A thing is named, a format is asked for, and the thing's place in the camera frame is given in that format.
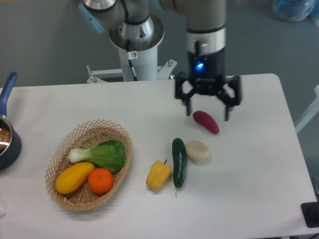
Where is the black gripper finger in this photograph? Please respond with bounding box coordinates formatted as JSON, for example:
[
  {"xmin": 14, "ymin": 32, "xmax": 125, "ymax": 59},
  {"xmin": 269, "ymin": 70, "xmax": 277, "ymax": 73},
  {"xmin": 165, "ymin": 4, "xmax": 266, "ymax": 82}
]
[
  {"xmin": 175, "ymin": 72, "xmax": 197, "ymax": 116},
  {"xmin": 217, "ymin": 75, "xmax": 242, "ymax": 121}
]

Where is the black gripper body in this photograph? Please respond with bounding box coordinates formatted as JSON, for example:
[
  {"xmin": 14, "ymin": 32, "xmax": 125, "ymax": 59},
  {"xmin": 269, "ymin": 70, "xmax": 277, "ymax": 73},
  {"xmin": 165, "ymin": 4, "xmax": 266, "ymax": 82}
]
[{"xmin": 188, "ymin": 48, "xmax": 225, "ymax": 96}]

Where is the yellow mango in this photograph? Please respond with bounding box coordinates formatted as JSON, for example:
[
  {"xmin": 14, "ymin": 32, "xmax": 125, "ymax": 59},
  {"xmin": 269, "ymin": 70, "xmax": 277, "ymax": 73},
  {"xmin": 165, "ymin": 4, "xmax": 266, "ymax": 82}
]
[{"xmin": 55, "ymin": 162, "xmax": 95, "ymax": 194}]

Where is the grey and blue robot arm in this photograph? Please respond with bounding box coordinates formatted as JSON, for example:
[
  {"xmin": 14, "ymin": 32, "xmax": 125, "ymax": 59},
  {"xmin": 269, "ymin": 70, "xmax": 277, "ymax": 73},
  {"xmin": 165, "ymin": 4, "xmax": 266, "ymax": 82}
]
[{"xmin": 79, "ymin": 0, "xmax": 242, "ymax": 115}]

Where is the woven wicker basket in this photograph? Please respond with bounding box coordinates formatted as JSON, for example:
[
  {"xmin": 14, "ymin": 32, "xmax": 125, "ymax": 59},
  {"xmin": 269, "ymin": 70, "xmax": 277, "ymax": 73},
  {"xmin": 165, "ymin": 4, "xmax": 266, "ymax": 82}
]
[{"xmin": 45, "ymin": 119, "xmax": 133, "ymax": 211}]

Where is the purple sweet potato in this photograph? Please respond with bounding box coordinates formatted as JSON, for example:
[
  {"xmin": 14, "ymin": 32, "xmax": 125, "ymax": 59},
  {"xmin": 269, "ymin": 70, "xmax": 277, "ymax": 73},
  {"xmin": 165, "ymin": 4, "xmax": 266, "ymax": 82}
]
[{"xmin": 192, "ymin": 111, "xmax": 220, "ymax": 134}]

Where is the dark green cucumber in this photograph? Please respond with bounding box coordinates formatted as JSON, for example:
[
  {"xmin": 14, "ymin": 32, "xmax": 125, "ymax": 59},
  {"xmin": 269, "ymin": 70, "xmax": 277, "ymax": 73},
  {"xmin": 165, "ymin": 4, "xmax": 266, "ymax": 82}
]
[{"xmin": 172, "ymin": 138, "xmax": 187, "ymax": 195}]

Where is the cream round bun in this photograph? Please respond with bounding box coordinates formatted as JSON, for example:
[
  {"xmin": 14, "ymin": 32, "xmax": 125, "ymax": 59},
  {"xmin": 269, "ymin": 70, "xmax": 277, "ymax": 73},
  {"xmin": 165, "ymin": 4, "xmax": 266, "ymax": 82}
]
[{"xmin": 186, "ymin": 140, "xmax": 210, "ymax": 162}]

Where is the blue plastic bag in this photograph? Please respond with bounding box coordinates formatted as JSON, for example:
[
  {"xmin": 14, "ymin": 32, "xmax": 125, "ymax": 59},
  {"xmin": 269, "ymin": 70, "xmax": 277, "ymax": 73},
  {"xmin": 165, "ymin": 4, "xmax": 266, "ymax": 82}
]
[{"xmin": 272, "ymin": 0, "xmax": 319, "ymax": 26}]

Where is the yellow bell pepper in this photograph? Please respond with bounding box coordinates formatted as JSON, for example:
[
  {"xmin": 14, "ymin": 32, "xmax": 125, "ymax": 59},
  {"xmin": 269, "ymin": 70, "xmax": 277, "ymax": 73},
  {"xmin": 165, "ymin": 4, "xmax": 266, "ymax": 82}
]
[{"xmin": 146, "ymin": 160, "xmax": 172, "ymax": 191}]

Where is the green bok choy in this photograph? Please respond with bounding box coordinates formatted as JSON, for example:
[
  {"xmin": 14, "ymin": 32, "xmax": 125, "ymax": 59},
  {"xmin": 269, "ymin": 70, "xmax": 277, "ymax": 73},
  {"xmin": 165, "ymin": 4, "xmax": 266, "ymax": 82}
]
[{"xmin": 68, "ymin": 140, "xmax": 126, "ymax": 173}]

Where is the orange fruit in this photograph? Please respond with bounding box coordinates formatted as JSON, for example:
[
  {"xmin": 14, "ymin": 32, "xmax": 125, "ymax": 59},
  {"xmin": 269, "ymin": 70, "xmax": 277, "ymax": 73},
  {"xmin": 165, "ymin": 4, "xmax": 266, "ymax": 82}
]
[{"xmin": 88, "ymin": 168, "xmax": 114, "ymax": 194}]

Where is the black device at table edge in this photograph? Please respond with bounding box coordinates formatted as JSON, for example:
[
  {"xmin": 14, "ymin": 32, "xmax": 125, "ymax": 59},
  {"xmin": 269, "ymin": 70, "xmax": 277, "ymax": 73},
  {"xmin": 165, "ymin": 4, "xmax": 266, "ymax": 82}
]
[{"xmin": 301, "ymin": 202, "xmax": 319, "ymax": 228}]

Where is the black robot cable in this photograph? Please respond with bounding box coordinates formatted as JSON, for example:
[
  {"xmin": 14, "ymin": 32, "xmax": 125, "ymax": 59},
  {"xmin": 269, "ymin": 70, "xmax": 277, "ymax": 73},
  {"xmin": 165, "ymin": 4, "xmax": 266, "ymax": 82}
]
[{"xmin": 121, "ymin": 0, "xmax": 139, "ymax": 81}]

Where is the white metal frame right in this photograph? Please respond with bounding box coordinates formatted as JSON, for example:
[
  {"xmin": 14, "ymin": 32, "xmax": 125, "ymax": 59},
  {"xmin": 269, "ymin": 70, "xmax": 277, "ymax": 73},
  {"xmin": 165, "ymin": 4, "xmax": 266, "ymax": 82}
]
[{"xmin": 295, "ymin": 85, "xmax": 319, "ymax": 134}]

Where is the blue saucepan with handle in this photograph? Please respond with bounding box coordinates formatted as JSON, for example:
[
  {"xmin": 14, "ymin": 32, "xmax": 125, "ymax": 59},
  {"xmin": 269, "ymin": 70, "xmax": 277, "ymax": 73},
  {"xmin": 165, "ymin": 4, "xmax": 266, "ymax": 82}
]
[{"xmin": 0, "ymin": 72, "xmax": 22, "ymax": 170}]

